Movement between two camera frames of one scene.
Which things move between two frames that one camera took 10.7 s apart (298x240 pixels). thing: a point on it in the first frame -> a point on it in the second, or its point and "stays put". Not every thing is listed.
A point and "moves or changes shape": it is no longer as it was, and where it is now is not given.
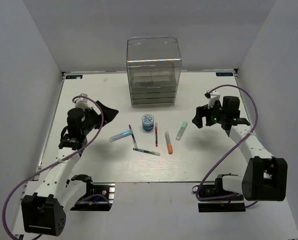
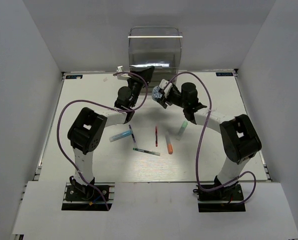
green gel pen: [156, 153] stays put
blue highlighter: [126, 133] stays put
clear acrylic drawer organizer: [154, 66] moves or changes shape
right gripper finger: [197, 119] -> [163, 104]
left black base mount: [99, 197] stays put
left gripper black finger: [109, 114] -> [147, 73]
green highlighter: [181, 130] stays put
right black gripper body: [213, 115] -> [175, 97]
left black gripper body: [93, 120] -> [136, 84]
